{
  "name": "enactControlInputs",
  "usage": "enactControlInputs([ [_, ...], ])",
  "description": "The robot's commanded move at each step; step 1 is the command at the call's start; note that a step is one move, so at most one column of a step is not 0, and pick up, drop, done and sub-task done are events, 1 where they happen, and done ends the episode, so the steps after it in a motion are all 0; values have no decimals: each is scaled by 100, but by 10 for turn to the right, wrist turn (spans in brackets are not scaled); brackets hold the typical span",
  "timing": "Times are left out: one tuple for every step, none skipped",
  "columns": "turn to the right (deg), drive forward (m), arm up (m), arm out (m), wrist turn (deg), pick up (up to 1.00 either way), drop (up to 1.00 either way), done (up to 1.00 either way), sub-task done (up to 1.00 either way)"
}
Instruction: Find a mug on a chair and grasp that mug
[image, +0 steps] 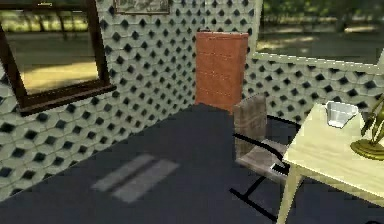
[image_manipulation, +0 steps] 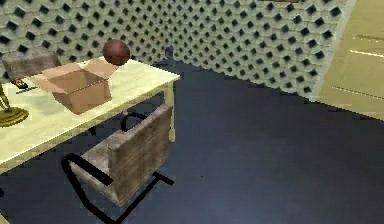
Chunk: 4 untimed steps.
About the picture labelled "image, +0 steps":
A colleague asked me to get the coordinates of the grey wooden black-framed chair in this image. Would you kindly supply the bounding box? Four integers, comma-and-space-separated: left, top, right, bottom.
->
229, 93, 303, 222

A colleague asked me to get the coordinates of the orange brown cabinet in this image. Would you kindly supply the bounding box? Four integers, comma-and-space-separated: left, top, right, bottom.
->
194, 30, 250, 115

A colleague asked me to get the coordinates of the dark brown framed window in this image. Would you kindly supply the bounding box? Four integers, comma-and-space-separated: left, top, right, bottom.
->
0, 0, 118, 117

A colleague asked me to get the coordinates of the pale framed large window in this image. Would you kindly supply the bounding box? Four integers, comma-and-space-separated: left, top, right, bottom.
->
247, 0, 384, 76

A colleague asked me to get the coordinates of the pale yellow table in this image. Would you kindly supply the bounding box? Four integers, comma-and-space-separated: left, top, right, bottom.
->
275, 102, 384, 224

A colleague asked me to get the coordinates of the olive green desk lamp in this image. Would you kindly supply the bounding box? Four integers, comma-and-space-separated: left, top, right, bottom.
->
349, 93, 384, 162

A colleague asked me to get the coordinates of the framed wall picture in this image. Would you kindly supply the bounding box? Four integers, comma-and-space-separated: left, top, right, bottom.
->
113, 0, 172, 16

